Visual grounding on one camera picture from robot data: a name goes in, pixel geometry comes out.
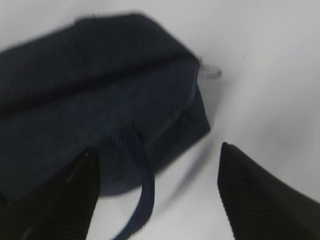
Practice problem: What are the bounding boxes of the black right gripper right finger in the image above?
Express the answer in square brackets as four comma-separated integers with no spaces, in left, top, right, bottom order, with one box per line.
[217,142,320,240]

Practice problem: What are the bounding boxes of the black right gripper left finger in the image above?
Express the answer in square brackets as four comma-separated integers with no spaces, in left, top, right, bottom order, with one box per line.
[0,148,100,240]

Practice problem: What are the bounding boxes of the dark navy insulated lunch bag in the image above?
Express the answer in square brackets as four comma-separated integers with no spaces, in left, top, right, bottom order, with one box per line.
[0,14,210,240]

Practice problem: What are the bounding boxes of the silver zipper pull ring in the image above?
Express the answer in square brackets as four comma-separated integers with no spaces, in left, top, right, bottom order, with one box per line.
[197,56,223,80]

